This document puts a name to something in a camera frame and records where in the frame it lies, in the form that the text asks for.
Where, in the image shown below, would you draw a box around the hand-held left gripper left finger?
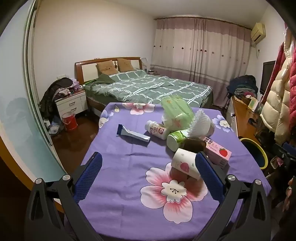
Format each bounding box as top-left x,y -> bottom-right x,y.
24,152 -> 103,241

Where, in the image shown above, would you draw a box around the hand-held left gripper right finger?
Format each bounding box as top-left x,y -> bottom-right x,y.
195,152 -> 272,241

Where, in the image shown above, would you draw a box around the white strawberry print paper cup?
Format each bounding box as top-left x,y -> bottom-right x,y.
171,148 -> 204,181

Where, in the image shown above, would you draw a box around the pink strawberry milk carton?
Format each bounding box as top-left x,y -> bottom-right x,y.
201,136 -> 232,168

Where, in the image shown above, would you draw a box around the yellow rimmed dark bin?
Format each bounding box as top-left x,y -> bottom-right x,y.
239,137 -> 269,170

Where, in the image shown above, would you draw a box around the dark brown cup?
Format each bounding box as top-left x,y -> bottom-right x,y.
179,138 -> 207,155

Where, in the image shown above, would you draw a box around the green white plastic bottle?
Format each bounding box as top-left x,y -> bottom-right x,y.
166,130 -> 189,152

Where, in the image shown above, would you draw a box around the blue silver squeeze tube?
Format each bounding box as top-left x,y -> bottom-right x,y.
116,124 -> 151,147

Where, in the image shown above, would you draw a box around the white green printed wrapper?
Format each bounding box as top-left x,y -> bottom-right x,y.
162,115 -> 185,133

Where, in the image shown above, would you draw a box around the white yogurt bottle red label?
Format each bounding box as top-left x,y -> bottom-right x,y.
145,120 -> 170,141

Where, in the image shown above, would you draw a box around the light green plastic package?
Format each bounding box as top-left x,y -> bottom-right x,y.
161,95 -> 196,127

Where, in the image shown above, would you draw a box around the person's right hand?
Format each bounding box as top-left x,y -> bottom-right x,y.
286,178 -> 296,210

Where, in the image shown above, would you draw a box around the purple floral tablecloth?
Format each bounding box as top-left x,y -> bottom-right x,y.
65,102 -> 272,241

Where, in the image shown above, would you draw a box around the wooden desk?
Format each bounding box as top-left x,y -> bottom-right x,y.
228,95 -> 262,144

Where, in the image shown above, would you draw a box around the cream down jacket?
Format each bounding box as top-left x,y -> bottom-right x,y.
260,35 -> 295,141

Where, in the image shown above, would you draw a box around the red bucket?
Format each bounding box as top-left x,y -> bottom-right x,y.
61,111 -> 78,132

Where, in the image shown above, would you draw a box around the green framed card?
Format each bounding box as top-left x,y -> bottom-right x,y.
247,96 -> 258,111

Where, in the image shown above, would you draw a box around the plastic bags on floor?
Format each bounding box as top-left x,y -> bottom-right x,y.
43,118 -> 62,135

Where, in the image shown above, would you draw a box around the red quilted jacket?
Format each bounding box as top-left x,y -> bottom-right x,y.
289,53 -> 296,107

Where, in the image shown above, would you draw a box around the white bedside cabinet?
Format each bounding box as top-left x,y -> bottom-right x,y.
54,89 -> 88,121

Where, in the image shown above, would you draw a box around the black television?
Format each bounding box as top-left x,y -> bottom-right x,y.
259,60 -> 277,95

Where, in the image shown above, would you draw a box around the pile of folded clothes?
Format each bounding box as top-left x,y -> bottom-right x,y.
227,75 -> 259,99

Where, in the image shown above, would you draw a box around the dark clothes heap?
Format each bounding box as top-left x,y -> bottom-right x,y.
39,77 -> 80,119

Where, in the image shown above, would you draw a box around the red coat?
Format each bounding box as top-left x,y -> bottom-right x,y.
266,42 -> 285,93

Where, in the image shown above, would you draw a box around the dark green cloth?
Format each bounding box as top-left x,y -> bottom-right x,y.
92,74 -> 116,86

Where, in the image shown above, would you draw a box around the frosted glass sliding door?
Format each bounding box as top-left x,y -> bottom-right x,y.
0,0 -> 68,188

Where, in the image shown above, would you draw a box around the wooden bed headboard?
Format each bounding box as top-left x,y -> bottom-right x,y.
74,57 -> 142,85

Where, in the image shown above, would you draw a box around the green checked duvet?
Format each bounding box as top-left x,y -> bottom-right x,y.
84,69 -> 213,105

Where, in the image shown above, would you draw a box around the brown pillow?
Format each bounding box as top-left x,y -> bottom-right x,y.
116,58 -> 136,72
96,61 -> 116,76

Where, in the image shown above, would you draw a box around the small wooden bedside table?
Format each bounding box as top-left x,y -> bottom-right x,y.
142,58 -> 160,76

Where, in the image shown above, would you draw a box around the beige air conditioner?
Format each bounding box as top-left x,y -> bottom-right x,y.
251,22 -> 266,48

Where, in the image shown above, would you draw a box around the pink beige curtain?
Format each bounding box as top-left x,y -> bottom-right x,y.
151,17 -> 252,107

